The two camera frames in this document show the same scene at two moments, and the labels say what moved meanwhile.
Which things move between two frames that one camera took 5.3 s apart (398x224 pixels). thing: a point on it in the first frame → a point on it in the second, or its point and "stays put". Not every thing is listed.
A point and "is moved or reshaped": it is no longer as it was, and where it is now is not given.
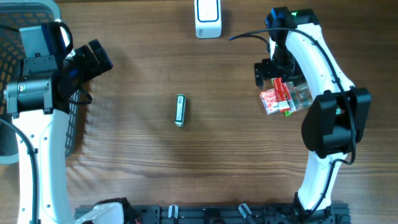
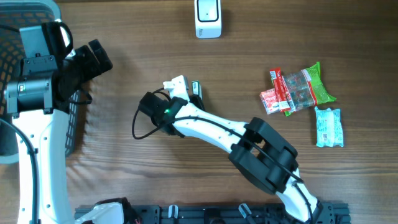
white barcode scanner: (208, 18) stays put
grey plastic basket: (14, 15) stays put
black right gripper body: (281, 66) → (196, 100)
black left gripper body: (85, 65) stays put
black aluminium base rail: (237, 213) stays put
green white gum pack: (180, 111) is moved or reshaped
